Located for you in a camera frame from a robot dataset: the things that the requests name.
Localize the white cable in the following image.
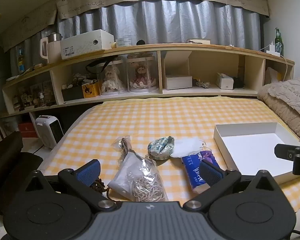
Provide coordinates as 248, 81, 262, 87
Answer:
259, 44, 290, 81

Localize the yellow checked bed sheet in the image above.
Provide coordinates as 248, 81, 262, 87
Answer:
37, 96, 300, 213

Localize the white space heater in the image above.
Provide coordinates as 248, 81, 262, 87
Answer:
35, 115, 64, 149

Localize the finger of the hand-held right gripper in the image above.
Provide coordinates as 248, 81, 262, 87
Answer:
274, 143, 300, 161

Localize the wooden headboard shelf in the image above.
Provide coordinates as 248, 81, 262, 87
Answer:
1, 43, 296, 117

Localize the clear case with cream doll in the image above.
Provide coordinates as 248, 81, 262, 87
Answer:
99, 60, 128, 96

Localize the white electric kettle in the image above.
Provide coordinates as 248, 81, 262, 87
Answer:
40, 32, 63, 64

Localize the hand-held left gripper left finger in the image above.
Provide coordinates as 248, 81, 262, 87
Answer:
24, 159, 117, 212

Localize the black storage box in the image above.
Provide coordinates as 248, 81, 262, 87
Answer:
61, 86, 84, 101

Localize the oil bottle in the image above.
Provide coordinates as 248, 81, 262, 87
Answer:
17, 47, 26, 75

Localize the white charger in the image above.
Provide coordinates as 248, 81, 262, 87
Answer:
266, 41, 282, 56

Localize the open white box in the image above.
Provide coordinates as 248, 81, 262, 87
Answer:
163, 51, 193, 91

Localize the clear case with pink doll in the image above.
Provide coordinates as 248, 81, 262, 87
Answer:
127, 56, 157, 93

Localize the blue tissue pack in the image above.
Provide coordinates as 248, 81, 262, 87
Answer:
181, 148, 222, 194

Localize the green glass bottle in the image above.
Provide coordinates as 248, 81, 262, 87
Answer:
274, 27, 284, 57

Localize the grey curtain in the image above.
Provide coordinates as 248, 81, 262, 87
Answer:
9, 0, 262, 67

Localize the bundle of cord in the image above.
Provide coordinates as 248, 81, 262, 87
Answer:
196, 79, 211, 89

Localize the floral fabric pouch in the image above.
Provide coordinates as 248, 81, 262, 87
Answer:
147, 136, 176, 161

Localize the red box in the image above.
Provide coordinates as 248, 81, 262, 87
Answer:
18, 122, 38, 138

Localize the long white box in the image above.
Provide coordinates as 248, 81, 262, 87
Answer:
60, 29, 115, 60

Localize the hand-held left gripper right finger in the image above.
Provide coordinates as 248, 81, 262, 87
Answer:
183, 159, 281, 211

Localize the clear bag of beige cord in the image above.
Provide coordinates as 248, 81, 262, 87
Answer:
124, 152, 169, 203

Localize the yellow printed box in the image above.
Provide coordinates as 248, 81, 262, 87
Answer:
82, 82, 101, 99

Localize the brown bead string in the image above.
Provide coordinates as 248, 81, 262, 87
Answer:
89, 177, 121, 203

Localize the white tissue box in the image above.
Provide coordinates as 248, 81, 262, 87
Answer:
216, 73, 234, 90

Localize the white cardboard box tray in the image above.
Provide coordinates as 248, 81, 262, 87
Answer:
213, 122, 300, 184

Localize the beige fluffy blanket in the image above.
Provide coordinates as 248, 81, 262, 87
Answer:
257, 77, 300, 141

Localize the white face mask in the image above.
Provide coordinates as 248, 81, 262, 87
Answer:
170, 137, 207, 158

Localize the clear bag with brown bracelet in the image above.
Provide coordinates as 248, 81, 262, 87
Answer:
111, 135, 136, 161

